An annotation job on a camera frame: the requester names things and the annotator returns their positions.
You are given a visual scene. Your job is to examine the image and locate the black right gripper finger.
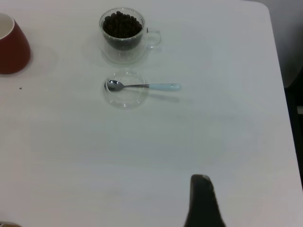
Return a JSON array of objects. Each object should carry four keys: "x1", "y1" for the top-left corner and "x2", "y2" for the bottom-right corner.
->
[{"x1": 183, "y1": 174, "x2": 228, "y2": 227}]

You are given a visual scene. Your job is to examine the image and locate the metal spoon pale blue handle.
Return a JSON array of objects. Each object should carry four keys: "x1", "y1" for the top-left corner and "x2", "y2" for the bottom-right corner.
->
[{"x1": 104, "y1": 79, "x2": 182, "y2": 92}]

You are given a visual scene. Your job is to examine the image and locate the red ceramic mug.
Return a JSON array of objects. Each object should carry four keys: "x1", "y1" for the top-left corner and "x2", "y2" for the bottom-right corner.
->
[{"x1": 0, "y1": 12, "x2": 31, "y2": 75}]

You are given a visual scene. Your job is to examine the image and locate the coffee bean pile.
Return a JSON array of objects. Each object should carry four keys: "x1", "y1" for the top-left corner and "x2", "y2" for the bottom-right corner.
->
[{"x1": 102, "y1": 11, "x2": 143, "y2": 51}]

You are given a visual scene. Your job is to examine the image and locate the clear glass saucer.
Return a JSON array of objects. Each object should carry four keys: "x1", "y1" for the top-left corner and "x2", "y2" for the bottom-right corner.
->
[{"x1": 103, "y1": 70, "x2": 149, "y2": 110}]

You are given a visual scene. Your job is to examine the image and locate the clear double-wall glass cup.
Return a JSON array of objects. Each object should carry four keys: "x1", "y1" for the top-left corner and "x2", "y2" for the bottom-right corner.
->
[{"x1": 98, "y1": 8, "x2": 162, "y2": 64}]

